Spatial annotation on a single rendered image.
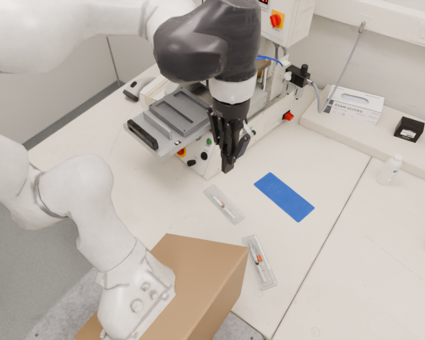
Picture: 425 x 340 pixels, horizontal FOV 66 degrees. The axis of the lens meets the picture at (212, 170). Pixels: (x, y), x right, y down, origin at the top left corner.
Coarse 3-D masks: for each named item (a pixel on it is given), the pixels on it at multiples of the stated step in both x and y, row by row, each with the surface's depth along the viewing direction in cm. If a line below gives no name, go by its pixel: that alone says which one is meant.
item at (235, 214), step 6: (210, 186) 125; (216, 186) 125; (204, 192) 124; (210, 192) 124; (216, 192) 124; (222, 192) 124; (210, 198) 122; (216, 198) 122; (222, 198) 122; (228, 198) 122; (216, 204) 120; (222, 204) 120; (228, 204) 120; (234, 204) 120; (222, 210) 118; (228, 210) 118; (234, 210) 118; (240, 210) 118; (228, 216) 117; (234, 216) 117; (240, 216) 117; (234, 222) 116
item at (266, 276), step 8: (248, 240) 111; (256, 240) 111; (256, 248) 109; (256, 256) 107; (264, 256) 107; (256, 264) 106; (264, 264) 106; (256, 272) 104; (264, 272) 104; (272, 272) 104; (264, 280) 102; (272, 280) 102; (264, 288) 101
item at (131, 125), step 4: (128, 120) 114; (132, 120) 114; (128, 124) 114; (132, 124) 113; (136, 124) 113; (128, 128) 116; (132, 128) 113; (136, 128) 111; (140, 128) 111; (136, 132) 113; (140, 132) 110; (144, 132) 110; (144, 136) 109; (148, 136) 109; (148, 140) 109; (152, 140) 108; (156, 140) 108; (152, 144) 108; (156, 144) 109; (152, 148) 110; (156, 148) 110
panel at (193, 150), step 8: (208, 136) 123; (192, 144) 130; (200, 144) 127; (208, 144) 124; (176, 152) 137; (184, 152) 134; (192, 152) 131; (200, 152) 128; (208, 152) 125; (184, 160) 135; (200, 160) 129; (208, 160) 126; (192, 168) 133; (200, 168) 130
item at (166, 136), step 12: (144, 120) 120; (156, 120) 114; (132, 132) 116; (156, 132) 116; (168, 132) 111; (204, 132) 119; (144, 144) 114; (168, 144) 112; (180, 144) 113; (156, 156) 112; (168, 156) 111
